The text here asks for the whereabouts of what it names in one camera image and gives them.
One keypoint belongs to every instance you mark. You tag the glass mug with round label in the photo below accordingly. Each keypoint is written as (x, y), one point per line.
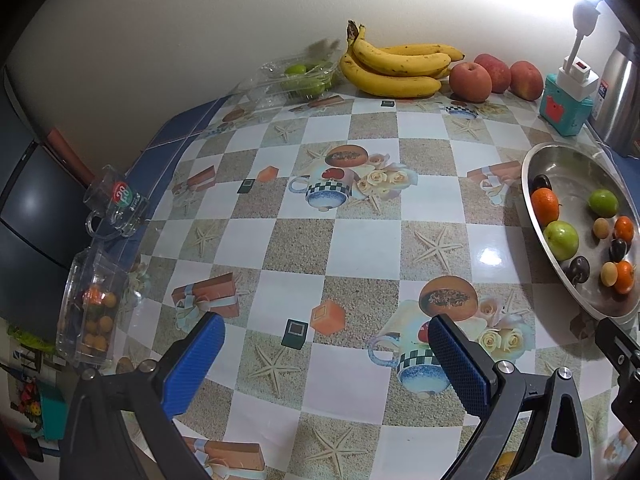
(117, 200)

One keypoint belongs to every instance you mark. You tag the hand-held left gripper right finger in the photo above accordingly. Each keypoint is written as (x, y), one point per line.
(457, 365)

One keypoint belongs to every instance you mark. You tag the large steel basin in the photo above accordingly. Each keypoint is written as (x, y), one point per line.
(565, 165)

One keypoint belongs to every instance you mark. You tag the small orange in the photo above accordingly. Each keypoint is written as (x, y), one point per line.
(625, 277)
(624, 228)

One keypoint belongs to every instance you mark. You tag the red yellow apple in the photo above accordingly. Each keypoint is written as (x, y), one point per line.
(526, 80)

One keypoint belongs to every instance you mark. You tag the dark glossy panel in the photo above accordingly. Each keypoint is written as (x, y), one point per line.
(30, 220)

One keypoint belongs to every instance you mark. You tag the small dark plum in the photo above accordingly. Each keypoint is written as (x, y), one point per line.
(580, 267)
(618, 250)

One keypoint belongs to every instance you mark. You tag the clear plastic fruit container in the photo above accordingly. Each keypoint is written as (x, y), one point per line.
(270, 77)

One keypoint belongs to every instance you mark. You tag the colourful printed item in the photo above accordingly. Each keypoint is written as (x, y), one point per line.
(30, 400)

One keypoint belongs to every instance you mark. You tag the dark red apple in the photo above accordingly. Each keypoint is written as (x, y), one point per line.
(497, 67)

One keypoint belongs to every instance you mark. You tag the large green jujube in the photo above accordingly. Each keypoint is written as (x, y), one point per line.
(561, 240)

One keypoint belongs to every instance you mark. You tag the large orange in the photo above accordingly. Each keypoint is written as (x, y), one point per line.
(545, 205)

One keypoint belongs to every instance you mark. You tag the steel thermos jug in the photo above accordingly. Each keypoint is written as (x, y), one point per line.
(620, 90)

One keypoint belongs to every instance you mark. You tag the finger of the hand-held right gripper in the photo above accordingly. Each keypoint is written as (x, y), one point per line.
(620, 350)

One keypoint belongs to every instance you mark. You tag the clear plastic kumquat box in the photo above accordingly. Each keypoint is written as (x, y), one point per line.
(75, 280)

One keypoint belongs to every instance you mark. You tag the large tan longan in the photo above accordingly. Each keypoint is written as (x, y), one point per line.
(608, 274)

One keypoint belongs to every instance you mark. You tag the small green fruit in container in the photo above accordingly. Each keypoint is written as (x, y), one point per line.
(311, 89)
(295, 69)

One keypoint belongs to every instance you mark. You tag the yellow banana bunch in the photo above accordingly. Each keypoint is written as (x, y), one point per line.
(395, 82)

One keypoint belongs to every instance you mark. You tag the small tan longan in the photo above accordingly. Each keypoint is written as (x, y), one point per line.
(601, 228)

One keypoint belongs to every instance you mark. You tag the printed checkered tablecloth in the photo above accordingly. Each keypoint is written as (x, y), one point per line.
(360, 240)

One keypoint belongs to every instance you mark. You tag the small green jujube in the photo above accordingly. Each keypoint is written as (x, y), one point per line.
(603, 202)

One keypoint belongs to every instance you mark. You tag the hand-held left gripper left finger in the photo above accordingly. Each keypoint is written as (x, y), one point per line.
(192, 360)

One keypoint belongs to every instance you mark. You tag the large dark plum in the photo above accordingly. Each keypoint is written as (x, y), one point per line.
(541, 182)

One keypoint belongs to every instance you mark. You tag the teal plastic toy box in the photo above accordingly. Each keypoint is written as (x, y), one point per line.
(562, 107)

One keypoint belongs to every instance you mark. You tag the pink apple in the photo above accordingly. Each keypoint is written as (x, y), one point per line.
(470, 82)

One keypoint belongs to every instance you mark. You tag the cluster of kumquats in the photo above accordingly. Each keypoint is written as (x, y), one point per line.
(97, 325)

